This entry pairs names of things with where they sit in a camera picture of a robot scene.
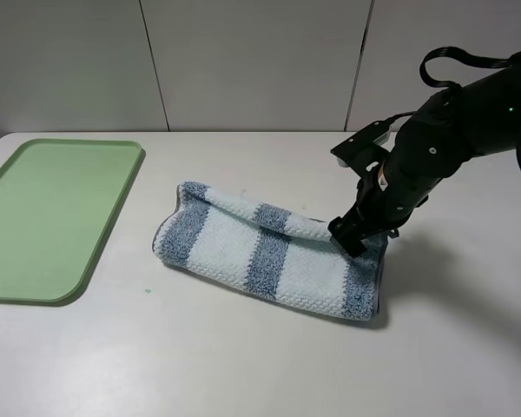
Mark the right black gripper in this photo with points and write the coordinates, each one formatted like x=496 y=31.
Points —
x=386 y=199

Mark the blue white striped towel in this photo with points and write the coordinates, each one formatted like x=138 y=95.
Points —
x=270 y=253

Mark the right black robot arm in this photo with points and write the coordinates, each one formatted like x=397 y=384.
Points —
x=453 y=126

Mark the green plastic tray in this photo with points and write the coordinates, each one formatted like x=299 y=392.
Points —
x=58 y=201

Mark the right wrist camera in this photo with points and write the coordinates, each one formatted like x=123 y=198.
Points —
x=364 y=147

